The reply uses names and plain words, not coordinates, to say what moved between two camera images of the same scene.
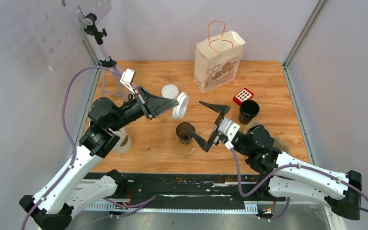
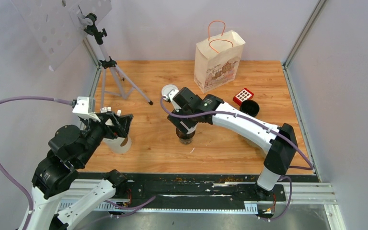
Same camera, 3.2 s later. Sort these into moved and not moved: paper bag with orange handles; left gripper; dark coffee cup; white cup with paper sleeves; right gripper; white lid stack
Moved: right gripper; left gripper
Not moved: paper bag with orange handles; dark coffee cup; white lid stack; white cup with paper sleeves
